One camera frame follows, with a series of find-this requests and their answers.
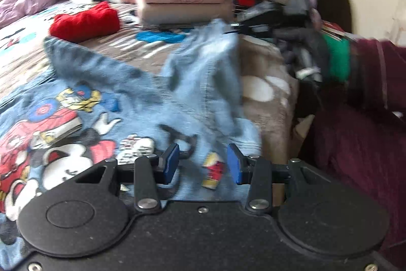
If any blue denim jacket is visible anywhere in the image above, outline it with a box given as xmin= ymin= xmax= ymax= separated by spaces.
xmin=0 ymin=18 xmax=263 ymax=268

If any maroon sleeved forearm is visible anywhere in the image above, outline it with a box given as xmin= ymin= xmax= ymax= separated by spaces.
xmin=320 ymin=32 xmax=406 ymax=119

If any striped colourful clothes pile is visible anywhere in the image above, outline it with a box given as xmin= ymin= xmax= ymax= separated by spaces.
xmin=229 ymin=0 xmax=262 ymax=19

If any beige folded garment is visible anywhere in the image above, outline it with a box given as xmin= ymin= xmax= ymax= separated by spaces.
xmin=137 ymin=0 xmax=234 ymax=25

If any Mickey Mouse bed blanket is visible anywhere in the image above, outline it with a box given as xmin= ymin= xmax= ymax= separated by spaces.
xmin=0 ymin=1 xmax=299 ymax=205

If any red knit sweater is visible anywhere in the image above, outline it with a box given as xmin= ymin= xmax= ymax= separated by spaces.
xmin=49 ymin=1 xmax=121 ymax=43

